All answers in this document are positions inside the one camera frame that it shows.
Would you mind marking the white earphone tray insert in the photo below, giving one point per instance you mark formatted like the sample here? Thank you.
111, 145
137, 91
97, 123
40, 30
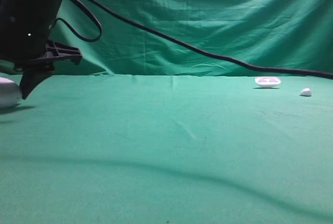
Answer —
267, 82

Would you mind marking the green backdrop curtain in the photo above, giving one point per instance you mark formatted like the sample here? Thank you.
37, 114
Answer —
273, 33

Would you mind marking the white bluetooth earphone case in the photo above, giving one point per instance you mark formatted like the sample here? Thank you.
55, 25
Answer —
10, 93

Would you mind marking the small white earbud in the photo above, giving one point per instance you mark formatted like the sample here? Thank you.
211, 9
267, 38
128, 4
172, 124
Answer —
307, 92

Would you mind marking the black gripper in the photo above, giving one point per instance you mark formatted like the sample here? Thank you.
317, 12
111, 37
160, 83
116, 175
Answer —
25, 29

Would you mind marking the green table cloth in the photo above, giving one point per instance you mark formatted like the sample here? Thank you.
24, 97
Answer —
168, 149

